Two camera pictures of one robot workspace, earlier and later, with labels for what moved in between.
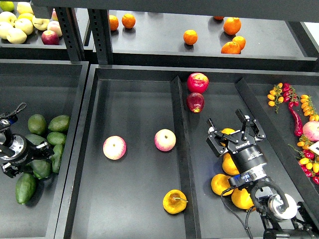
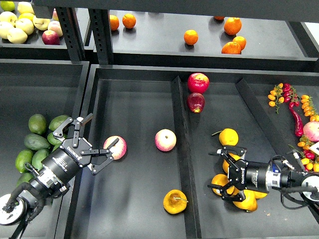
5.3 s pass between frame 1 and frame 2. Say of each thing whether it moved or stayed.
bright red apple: stayed
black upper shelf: stayed
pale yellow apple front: stayed
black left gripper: moved
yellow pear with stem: stayed
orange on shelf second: stayed
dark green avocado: moved
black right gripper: moved
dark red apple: stayed
